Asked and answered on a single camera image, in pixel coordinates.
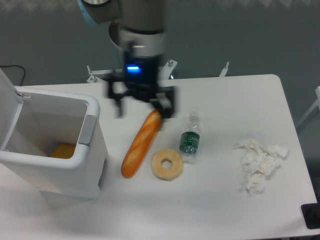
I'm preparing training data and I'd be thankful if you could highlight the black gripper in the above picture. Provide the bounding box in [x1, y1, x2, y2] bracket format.
[105, 50, 176, 119]

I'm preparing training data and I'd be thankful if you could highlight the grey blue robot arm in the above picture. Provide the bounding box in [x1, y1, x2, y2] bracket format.
[77, 0, 176, 119]

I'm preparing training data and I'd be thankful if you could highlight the white trash can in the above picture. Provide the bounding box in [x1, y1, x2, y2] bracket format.
[0, 87, 108, 199]

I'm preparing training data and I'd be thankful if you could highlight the yellow object inside can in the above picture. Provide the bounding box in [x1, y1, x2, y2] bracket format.
[49, 143, 76, 159]

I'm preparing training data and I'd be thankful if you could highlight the white trash can lid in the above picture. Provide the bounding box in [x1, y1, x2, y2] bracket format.
[0, 70, 30, 151]

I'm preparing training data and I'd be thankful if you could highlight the long orange baguette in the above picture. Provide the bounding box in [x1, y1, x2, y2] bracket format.
[120, 110, 161, 178]

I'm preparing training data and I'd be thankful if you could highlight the green label plastic bottle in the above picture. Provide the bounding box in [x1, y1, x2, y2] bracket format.
[179, 111, 200, 164]

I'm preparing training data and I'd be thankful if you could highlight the crumpled white paper tissue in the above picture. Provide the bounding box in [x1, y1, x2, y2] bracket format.
[233, 138, 290, 198]

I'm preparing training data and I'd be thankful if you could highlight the white furniture leg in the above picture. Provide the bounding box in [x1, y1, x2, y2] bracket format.
[295, 86, 320, 134]

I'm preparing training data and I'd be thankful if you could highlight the black device at edge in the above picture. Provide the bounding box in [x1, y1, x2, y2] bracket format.
[301, 203, 320, 230]

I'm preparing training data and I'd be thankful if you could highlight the white metal base frame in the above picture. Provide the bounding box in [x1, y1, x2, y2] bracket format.
[86, 59, 230, 83]

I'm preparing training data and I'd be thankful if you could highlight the pale ring donut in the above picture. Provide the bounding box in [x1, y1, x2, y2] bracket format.
[151, 149, 184, 181]

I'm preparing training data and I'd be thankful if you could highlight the black cable on floor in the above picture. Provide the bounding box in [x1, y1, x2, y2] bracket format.
[0, 64, 27, 87]

